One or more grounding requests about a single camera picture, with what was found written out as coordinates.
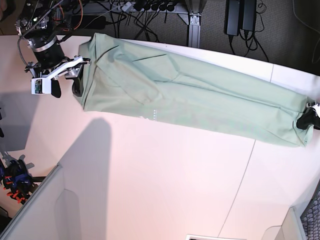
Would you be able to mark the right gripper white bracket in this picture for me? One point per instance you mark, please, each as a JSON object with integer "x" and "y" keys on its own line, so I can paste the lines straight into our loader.
{"x": 77, "y": 86}

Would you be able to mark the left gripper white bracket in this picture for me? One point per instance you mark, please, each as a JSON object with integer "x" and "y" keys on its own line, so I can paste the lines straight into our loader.
{"x": 310, "y": 117}

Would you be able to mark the light green T-shirt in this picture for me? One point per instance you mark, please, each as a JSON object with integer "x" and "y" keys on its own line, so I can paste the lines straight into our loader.
{"x": 138, "y": 81}

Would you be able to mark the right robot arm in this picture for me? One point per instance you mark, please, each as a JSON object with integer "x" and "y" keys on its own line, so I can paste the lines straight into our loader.
{"x": 45, "y": 24}

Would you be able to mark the black flat box on floor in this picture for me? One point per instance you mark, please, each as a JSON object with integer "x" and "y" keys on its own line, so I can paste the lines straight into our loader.
{"x": 88, "y": 22}

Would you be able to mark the white power strip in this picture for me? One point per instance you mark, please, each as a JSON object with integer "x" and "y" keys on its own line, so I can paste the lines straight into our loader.
{"x": 140, "y": 6}

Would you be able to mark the patterned office chair seat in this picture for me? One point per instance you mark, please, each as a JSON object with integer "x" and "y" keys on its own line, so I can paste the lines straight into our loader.
{"x": 311, "y": 220}

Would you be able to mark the grey partition panel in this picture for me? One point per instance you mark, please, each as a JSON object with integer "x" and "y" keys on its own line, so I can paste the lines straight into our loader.
{"x": 51, "y": 213}

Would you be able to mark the black power adapter brick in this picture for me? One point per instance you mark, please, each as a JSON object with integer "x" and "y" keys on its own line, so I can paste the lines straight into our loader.
{"x": 232, "y": 17}

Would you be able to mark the aluminium table leg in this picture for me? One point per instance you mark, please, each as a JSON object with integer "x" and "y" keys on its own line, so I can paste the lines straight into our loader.
{"x": 192, "y": 18}

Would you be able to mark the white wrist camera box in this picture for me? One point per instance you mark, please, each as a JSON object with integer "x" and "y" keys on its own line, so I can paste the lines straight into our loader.
{"x": 41, "y": 86}

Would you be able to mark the clamps with orange handles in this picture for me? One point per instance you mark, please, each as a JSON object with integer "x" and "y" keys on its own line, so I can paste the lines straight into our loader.
{"x": 15, "y": 177}

